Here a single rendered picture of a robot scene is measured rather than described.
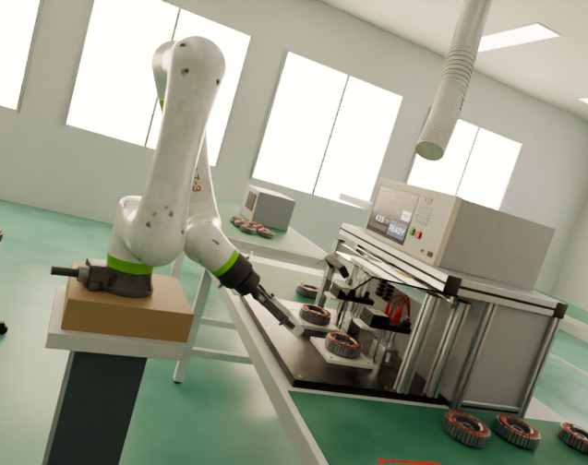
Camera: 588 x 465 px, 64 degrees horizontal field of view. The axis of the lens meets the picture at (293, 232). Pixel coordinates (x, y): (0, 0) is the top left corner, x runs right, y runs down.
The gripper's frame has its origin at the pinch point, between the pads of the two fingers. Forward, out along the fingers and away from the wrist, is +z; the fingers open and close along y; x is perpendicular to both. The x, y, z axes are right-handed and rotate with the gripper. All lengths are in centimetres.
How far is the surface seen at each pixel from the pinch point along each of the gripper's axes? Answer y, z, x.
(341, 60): -472, 53, 248
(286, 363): 11.8, 1.3, -7.8
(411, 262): 4.8, 12.6, 36.5
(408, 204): -11, 7, 52
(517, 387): 20, 59, 32
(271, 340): -2.1, 1.1, -7.9
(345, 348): 5.1, 16.2, 5.4
